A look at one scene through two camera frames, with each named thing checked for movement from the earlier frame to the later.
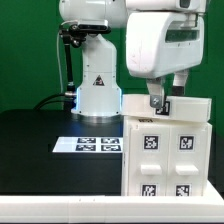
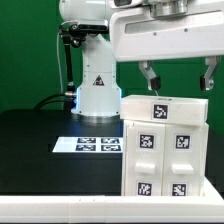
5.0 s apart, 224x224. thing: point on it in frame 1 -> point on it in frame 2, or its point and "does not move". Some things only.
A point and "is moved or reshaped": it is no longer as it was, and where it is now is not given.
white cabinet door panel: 186,160 is moved or reshaped
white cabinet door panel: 149,160 is moved or reshaped
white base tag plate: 89,145 does not move
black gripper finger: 180,77 -> 146,67
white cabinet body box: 165,157 does not move
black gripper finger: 156,91 -> 207,81
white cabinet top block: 180,108 is moved or reshaped
